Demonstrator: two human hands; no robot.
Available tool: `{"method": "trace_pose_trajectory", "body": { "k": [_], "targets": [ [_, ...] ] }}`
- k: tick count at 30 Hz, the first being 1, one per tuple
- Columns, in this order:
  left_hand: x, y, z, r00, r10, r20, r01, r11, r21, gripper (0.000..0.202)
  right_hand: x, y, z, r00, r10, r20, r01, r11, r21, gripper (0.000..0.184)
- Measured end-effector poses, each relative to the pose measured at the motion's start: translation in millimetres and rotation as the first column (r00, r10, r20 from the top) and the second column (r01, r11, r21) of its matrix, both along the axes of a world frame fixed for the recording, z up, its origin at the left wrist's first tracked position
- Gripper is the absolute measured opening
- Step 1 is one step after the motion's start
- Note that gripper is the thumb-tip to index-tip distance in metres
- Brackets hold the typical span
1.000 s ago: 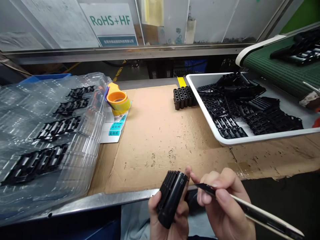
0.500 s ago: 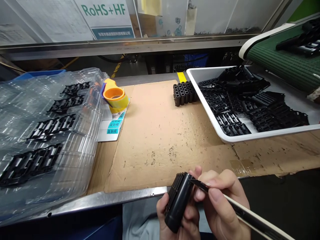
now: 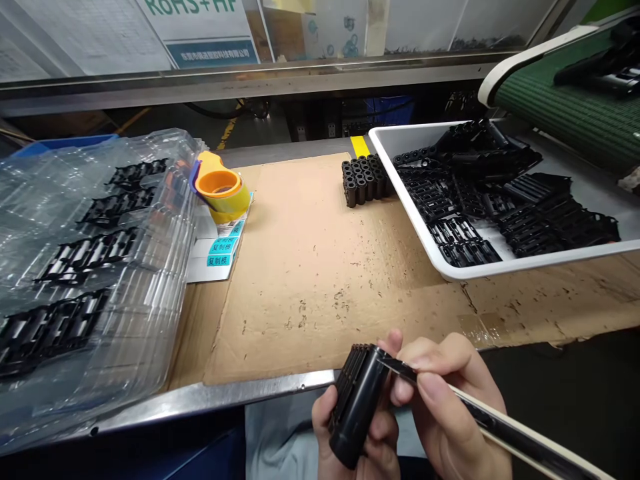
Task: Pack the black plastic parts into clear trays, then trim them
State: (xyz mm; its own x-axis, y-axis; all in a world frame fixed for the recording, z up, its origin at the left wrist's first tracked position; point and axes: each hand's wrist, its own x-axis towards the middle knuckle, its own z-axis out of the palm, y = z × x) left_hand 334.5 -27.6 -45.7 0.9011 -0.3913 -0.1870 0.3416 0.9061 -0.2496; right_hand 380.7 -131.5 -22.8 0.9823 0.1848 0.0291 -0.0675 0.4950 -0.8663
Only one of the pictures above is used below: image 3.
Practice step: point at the blue basket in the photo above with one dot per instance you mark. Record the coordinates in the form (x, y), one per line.
(389, 110)

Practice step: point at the pile of black plastic frames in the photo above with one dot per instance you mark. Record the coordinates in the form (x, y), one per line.
(500, 195)

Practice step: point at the stack of clear blister trays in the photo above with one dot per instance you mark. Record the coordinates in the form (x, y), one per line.
(90, 280)

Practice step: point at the beige utility knife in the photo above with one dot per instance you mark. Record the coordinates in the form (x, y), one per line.
(505, 425)

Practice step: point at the brown cardboard sheet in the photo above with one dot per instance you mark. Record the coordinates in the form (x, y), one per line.
(320, 260)

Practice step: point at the yellow tape strip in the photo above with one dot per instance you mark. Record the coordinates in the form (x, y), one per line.
(360, 146)

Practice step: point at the black frame part in tray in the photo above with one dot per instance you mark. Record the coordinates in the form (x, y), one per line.
(117, 206)
(139, 174)
(50, 330)
(90, 255)

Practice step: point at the black plastic tube holder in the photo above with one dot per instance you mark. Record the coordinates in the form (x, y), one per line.
(357, 405)

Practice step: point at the stack of blue label sheets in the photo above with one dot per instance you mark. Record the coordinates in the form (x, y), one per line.
(217, 255)

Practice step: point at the person's right hand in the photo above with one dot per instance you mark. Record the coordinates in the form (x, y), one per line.
(450, 425)

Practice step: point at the blue plastic crate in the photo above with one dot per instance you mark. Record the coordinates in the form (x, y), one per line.
(60, 145)

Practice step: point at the white poster with green lettering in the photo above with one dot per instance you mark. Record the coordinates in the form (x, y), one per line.
(205, 30)

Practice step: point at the white plastic bin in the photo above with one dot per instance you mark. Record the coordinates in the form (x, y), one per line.
(430, 240)

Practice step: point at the person's left hand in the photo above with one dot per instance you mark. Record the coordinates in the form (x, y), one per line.
(382, 445)

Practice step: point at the black moulded part with sprue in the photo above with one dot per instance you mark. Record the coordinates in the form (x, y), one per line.
(600, 65)

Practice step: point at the cluster of standing black tubes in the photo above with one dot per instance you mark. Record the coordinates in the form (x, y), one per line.
(367, 182)

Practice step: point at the orange and yellow tape dispenser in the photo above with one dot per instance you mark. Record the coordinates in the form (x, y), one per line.
(222, 192)

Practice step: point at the green conveyor belt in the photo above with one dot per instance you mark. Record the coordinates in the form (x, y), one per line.
(570, 100)

